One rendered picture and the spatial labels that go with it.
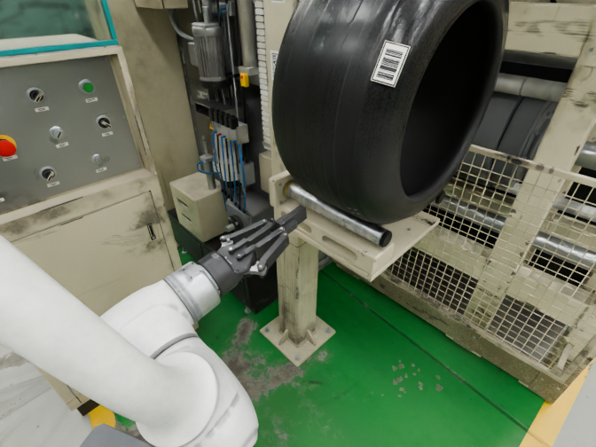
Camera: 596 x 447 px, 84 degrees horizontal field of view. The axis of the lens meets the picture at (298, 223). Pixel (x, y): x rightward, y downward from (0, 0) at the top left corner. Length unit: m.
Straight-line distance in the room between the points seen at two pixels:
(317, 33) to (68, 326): 0.56
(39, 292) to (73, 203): 0.83
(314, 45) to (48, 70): 0.70
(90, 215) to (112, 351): 0.85
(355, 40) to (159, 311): 0.52
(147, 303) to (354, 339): 1.31
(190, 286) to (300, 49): 0.46
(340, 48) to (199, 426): 0.58
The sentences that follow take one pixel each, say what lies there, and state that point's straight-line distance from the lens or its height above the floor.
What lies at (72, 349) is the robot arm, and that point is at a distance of 0.35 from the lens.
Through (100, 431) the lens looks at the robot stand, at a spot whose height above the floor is 0.65.
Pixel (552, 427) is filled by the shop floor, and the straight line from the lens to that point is 1.82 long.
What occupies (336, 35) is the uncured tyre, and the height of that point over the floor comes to 1.33.
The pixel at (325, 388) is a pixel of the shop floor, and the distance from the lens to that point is 1.59.
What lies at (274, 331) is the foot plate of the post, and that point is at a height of 0.01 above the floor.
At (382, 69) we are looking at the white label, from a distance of 0.58.
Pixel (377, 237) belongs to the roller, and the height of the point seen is 0.91.
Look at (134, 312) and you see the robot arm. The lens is 0.55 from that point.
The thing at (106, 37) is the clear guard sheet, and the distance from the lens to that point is 1.12.
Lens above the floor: 1.40
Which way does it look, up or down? 36 degrees down
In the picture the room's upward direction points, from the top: straight up
